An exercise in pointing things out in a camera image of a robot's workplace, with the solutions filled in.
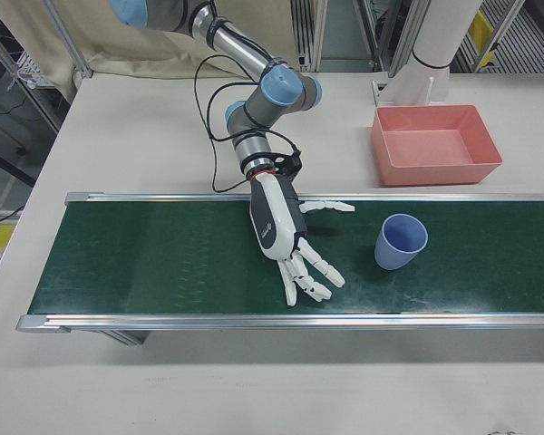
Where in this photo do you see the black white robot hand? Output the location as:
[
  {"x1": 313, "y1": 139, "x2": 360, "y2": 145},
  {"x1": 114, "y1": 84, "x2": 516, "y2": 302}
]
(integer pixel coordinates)
[{"x1": 248, "y1": 169, "x2": 356, "y2": 307}]

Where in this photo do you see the light blue plastic cup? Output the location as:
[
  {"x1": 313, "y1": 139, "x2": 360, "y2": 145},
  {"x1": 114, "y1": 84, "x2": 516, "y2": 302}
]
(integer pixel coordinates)
[{"x1": 374, "y1": 213, "x2": 430, "y2": 271}]

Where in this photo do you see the pink plastic box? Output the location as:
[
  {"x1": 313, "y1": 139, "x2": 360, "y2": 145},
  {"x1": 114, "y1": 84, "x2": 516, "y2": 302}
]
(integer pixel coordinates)
[{"x1": 370, "y1": 104, "x2": 503, "y2": 188}]

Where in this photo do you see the beige curtain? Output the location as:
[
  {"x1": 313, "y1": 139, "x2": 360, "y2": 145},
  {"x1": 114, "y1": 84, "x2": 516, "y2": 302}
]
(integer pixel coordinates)
[{"x1": 0, "y1": 0, "x2": 300, "y2": 90}]

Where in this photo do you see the white column with base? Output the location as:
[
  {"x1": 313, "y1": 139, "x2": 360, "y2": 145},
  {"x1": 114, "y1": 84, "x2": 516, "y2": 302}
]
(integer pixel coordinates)
[{"x1": 372, "y1": 0, "x2": 480, "y2": 109}]

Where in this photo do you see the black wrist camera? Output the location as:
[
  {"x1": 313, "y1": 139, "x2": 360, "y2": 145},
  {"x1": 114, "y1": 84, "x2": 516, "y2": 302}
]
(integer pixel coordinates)
[{"x1": 271, "y1": 148, "x2": 305, "y2": 180}]

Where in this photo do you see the green conveyor belt aluminium frame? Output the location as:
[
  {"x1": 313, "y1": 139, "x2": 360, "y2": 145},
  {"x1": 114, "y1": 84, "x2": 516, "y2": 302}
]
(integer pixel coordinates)
[{"x1": 16, "y1": 190, "x2": 544, "y2": 346}]

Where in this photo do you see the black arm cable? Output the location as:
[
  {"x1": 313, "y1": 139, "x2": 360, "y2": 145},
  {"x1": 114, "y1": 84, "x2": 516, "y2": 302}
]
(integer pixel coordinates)
[{"x1": 193, "y1": 53, "x2": 265, "y2": 194}]

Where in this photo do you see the aluminium rack frame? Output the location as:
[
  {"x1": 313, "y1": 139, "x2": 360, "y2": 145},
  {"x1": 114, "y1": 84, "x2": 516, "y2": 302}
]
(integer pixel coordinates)
[{"x1": 289, "y1": 0, "x2": 421, "y2": 74}]

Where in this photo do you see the aluminium frame post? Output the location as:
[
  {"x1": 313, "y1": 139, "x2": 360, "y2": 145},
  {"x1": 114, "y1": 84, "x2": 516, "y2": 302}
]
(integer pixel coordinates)
[{"x1": 49, "y1": 0, "x2": 94, "y2": 79}]

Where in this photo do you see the white wire rack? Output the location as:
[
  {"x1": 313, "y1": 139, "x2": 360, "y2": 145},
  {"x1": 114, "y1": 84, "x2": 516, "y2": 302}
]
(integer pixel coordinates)
[{"x1": 12, "y1": 48, "x2": 52, "y2": 90}]

